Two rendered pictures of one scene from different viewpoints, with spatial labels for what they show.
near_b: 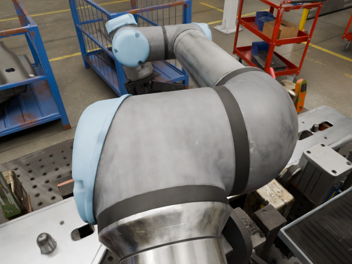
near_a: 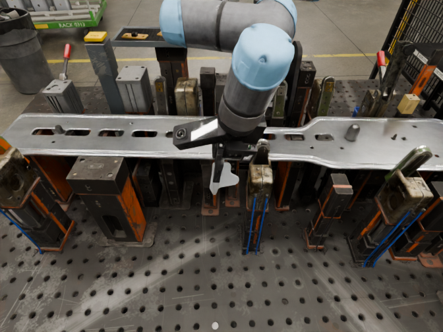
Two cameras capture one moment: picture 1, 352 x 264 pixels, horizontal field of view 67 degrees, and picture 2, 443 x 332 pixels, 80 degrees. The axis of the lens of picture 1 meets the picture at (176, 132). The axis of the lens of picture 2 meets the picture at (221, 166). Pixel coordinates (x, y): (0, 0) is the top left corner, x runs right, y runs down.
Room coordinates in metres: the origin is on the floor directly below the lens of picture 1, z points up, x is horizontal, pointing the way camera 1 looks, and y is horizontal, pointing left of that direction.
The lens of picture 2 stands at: (1.00, 0.26, 1.51)
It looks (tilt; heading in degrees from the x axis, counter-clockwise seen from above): 46 degrees down; 210
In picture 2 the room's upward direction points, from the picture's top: straight up
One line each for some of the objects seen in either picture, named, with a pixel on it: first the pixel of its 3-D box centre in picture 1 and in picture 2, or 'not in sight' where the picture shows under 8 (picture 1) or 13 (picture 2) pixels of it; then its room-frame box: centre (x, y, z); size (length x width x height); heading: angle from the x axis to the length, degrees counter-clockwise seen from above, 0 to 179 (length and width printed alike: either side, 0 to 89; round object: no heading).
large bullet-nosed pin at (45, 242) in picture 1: (45, 242); (352, 133); (0.29, 0.29, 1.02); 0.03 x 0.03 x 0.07
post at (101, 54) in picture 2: not in sight; (115, 95); (0.39, -0.60, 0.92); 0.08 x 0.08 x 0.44; 28
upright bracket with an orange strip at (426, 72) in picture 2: not in sight; (397, 121); (0.04, 0.42, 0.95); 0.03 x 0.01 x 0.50; 118
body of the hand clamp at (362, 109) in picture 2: not in sight; (359, 135); (0.08, 0.32, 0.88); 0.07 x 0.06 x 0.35; 28
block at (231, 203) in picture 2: not in sight; (233, 167); (0.44, -0.02, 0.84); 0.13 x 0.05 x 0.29; 28
